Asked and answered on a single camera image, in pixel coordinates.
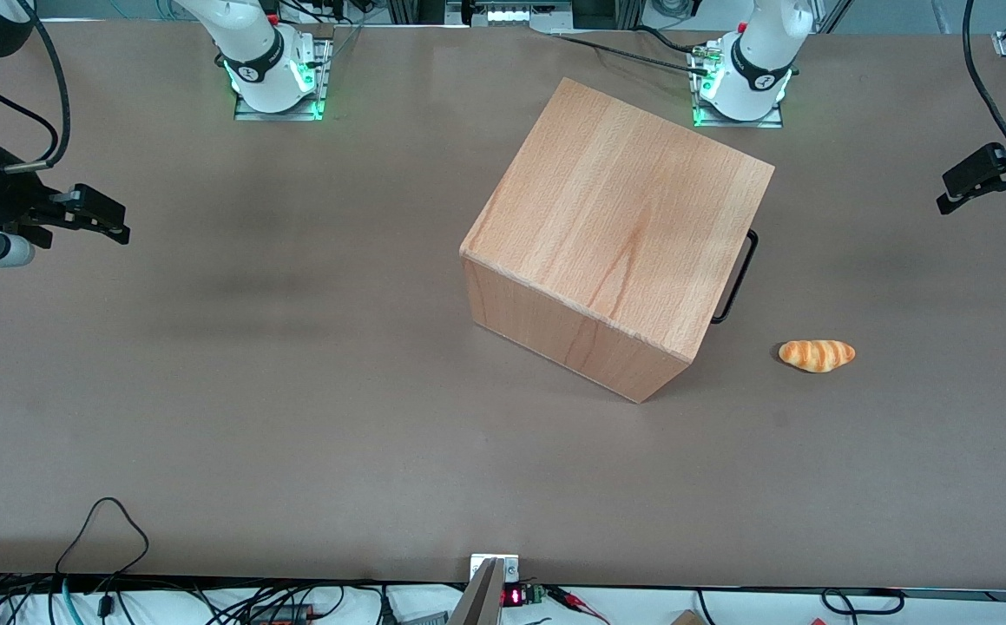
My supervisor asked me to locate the light wooden drawer cabinet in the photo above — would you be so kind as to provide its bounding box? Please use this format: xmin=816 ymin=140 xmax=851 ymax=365
xmin=459 ymin=76 xmax=775 ymax=405

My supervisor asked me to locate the black cable loop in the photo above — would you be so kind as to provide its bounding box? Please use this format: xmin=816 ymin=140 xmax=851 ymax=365
xmin=821 ymin=588 xmax=906 ymax=616

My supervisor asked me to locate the black device with lights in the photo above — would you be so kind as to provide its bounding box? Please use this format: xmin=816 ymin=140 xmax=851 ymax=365
xmin=445 ymin=0 xmax=575 ymax=32

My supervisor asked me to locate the toy bread roll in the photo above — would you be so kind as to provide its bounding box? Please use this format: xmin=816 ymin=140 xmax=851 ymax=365
xmin=778 ymin=339 xmax=857 ymax=374

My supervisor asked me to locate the red clip lead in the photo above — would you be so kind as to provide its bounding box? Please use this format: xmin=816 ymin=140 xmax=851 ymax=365
xmin=544 ymin=585 xmax=611 ymax=625

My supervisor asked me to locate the black metal drawer handle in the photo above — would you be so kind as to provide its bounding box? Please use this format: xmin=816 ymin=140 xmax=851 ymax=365
xmin=710 ymin=229 xmax=759 ymax=325

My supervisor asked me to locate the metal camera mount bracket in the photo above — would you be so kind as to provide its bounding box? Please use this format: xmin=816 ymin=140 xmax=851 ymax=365
xmin=445 ymin=554 xmax=522 ymax=625

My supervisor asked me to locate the black looped table cable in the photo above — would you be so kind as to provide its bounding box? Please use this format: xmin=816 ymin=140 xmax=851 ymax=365
xmin=55 ymin=497 xmax=150 ymax=619

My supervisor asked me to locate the black base power cable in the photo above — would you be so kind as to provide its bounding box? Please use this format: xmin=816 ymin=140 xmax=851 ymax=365
xmin=549 ymin=31 xmax=713 ymax=77

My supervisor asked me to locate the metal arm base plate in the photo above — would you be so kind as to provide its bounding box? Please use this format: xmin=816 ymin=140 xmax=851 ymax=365
xmin=233 ymin=33 xmax=335 ymax=122
xmin=690 ymin=42 xmax=786 ymax=130

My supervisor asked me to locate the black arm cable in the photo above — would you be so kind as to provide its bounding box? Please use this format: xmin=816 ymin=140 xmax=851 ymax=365
xmin=962 ymin=0 xmax=1006 ymax=170
xmin=3 ymin=0 xmax=72 ymax=173
xmin=0 ymin=56 xmax=62 ymax=166

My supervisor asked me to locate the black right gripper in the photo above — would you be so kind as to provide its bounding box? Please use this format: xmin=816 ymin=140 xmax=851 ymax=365
xmin=0 ymin=143 xmax=132 ymax=254

